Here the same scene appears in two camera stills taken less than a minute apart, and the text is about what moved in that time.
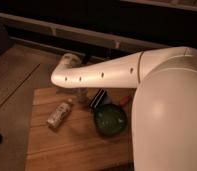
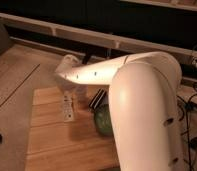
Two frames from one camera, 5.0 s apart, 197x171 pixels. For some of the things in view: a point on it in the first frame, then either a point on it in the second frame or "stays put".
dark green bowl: [110, 120] stays put
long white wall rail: [80, 34] stays put
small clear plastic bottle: [59, 113] -> [68, 106]
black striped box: [97, 98] stays put
